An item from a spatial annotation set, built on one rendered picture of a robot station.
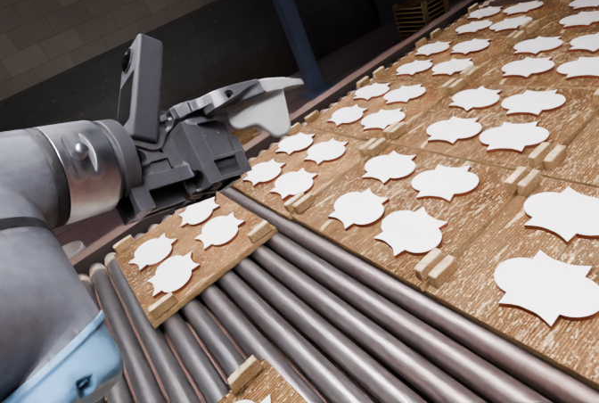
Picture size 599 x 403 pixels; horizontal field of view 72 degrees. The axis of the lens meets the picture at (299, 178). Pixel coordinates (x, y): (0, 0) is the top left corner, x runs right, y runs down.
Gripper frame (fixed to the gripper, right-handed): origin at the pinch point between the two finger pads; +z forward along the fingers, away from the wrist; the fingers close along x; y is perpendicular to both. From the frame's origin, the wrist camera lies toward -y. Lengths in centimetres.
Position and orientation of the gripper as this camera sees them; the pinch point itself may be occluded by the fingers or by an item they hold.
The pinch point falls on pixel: (260, 111)
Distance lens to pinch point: 49.7
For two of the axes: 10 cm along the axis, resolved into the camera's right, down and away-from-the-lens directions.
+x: 6.4, -3.9, -6.6
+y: 4.6, 8.9, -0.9
